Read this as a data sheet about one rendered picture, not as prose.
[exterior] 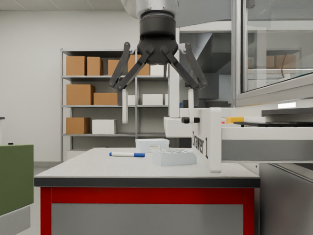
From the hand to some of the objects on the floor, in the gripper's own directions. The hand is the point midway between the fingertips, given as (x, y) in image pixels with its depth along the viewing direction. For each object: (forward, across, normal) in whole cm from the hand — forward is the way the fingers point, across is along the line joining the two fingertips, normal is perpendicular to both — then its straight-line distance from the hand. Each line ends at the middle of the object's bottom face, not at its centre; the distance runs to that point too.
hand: (158, 118), depth 56 cm
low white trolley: (+91, -4, +44) cm, 101 cm away
